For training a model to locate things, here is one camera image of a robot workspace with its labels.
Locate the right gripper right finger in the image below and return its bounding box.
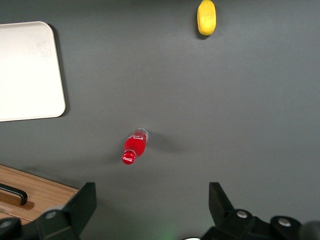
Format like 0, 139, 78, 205
201, 182, 259, 240

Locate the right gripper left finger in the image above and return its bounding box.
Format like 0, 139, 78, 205
36, 182, 97, 240

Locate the wooden lower drawer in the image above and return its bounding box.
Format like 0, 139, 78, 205
0, 164, 80, 216

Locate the red cola bottle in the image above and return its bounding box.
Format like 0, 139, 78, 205
121, 127, 150, 166

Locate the beige plastic tray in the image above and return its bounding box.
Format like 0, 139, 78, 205
0, 21, 67, 123

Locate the yellow lemon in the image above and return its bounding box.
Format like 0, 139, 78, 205
196, 0, 217, 37

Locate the black lower drawer handle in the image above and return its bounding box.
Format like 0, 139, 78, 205
0, 182, 29, 207

